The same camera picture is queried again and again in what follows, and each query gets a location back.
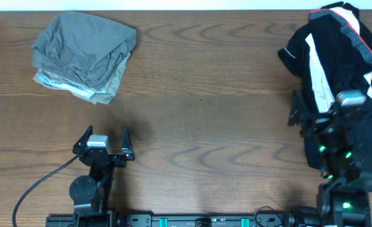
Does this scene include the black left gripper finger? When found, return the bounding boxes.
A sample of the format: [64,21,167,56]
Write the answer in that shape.
[122,126,135,160]
[73,125,93,154]

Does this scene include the grey shorts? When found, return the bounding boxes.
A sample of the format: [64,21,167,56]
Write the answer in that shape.
[32,11,137,90]

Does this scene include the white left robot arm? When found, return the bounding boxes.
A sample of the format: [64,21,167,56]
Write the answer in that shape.
[69,126,135,227]

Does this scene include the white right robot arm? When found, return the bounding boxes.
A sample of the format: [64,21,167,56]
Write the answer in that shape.
[283,90,372,226]

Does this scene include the folded khaki shorts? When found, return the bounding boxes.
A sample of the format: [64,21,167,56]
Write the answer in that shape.
[33,52,131,105]

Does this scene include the black white red shirt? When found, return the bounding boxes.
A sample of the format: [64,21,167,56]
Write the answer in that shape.
[277,2,372,192]

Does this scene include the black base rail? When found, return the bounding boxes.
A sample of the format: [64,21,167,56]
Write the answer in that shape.
[45,212,292,227]

